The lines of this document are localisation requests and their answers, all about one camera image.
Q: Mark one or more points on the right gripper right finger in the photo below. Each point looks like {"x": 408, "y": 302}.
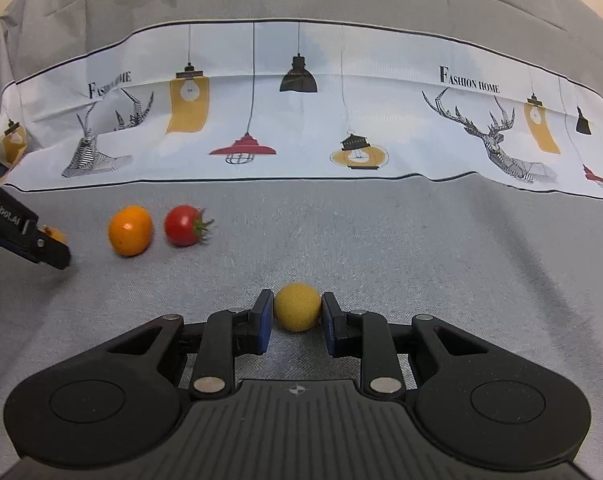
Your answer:
{"x": 429, "y": 344}

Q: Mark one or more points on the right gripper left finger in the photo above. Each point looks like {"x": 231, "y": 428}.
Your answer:
{"x": 168, "y": 358}

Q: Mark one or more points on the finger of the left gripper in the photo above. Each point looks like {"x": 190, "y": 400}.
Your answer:
{"x": 39, "y": 247}

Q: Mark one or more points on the orange tomato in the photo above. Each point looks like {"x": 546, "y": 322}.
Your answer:
{"x": 130, "y": 231}
{"x": 55, "y": 234}

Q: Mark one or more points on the yellow-green longan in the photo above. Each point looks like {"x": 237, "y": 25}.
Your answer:
{"x": 297, "y": 307}

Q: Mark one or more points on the orange tomato top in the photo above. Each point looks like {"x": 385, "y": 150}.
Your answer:
{"x": 130, "y": 231}

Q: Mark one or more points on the red cherry tomato in pile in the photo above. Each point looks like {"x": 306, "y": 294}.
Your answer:
{"x": 185, "y": 226}

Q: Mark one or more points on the grey printed sofa cover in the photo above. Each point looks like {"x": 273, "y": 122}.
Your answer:
{"x": 435, "y": 156}

